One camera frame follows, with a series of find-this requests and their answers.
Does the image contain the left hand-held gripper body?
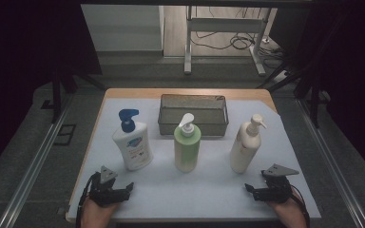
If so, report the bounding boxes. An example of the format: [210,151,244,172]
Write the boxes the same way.
[87,164,127,208]

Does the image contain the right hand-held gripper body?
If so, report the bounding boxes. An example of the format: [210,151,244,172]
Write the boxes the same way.
[260,162,300,204]

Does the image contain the cream pump bottle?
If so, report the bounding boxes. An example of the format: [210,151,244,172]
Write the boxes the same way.
[229,113,268,175]

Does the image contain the white bottle blue pump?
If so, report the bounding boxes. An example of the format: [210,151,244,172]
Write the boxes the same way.
[111,108,155,172]

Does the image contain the grey rectangular storage box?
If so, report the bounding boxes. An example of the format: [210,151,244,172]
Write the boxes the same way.
[157,93,230,137]

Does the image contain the person's left hand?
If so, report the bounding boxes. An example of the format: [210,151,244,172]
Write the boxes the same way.
[82,193,121,222]

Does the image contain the person's right hand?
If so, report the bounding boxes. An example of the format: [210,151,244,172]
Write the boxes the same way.
[267,189,306,223]

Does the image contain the green bottle white pump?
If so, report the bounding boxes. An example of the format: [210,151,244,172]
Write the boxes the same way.
[173,112,202,174]

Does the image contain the black stand legs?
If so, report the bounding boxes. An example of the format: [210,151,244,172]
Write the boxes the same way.
[256,60,332,129]
[40,61,107,125]

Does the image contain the white power strip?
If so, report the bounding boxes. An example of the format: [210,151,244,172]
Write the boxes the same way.
[273,70,291,85]

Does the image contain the dark curtain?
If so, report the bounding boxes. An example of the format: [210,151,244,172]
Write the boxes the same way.
[298,0,365,186]
[0,0,103,182]

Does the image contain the white panel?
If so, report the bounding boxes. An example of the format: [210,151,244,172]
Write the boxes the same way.
[80,4,165,53]

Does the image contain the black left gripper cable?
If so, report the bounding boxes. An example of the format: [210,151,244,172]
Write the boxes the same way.
[75,173,99,228]

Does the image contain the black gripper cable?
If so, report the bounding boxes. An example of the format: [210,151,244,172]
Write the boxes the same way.
[293,189,312,228]
[75,173,99,228]

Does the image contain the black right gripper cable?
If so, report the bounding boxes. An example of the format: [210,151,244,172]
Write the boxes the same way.
[293,189,312,228]

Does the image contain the right metal floor rail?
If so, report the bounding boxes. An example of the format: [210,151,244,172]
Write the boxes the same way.
[297,98,365,228]

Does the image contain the metal floor rail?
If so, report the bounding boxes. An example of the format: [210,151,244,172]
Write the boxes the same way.
[0,94,74,228]
[297,98,365,228]

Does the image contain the left metal floor rail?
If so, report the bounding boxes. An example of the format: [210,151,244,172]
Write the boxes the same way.
[0,94,74,228]

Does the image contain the black floor cables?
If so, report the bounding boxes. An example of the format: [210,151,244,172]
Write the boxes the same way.
[191,6,287,69]

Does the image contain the white metal stand frame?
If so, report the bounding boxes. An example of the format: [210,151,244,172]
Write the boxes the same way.
[183,5,272,77]

